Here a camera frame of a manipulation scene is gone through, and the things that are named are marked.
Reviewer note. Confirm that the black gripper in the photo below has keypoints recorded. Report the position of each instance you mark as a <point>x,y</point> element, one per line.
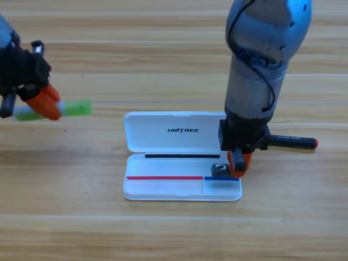
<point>24,70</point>
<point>242,133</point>

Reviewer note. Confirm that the green and white eraser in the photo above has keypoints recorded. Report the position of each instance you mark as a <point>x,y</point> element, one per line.
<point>77,107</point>

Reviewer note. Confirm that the red and black marker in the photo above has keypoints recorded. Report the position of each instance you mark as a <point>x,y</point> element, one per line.
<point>293,141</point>

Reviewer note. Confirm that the white plastic pencil case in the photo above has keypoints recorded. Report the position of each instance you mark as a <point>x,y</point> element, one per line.
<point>168,166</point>

